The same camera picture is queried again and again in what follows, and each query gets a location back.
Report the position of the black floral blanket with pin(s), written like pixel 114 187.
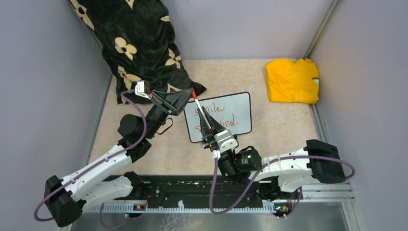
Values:
pixel 138 43

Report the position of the red marker cap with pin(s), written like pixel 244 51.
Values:
pixel 193 94

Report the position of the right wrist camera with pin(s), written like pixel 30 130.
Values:
pixel 225 141

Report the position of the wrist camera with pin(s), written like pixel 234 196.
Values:
pixel 225 141
pixel 142 89

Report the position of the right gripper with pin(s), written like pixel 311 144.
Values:
pixel 208 137

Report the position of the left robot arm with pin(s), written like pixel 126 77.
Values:
pixel 69 197

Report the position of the black framed whiteboard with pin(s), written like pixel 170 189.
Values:
pixel 232 111

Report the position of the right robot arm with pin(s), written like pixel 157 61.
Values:
pixel 317 161

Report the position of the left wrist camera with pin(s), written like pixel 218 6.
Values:
pixel 142 89

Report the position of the red whiteboard marker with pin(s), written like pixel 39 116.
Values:
pixel 203 114

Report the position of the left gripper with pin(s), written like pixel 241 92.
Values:
pixel 174 102

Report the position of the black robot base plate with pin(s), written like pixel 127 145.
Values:
pixel 194 191

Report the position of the aluminium side rail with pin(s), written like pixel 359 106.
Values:
pixel 319 192

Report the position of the yellow folded cloth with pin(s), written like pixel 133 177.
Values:
pixel 292 81

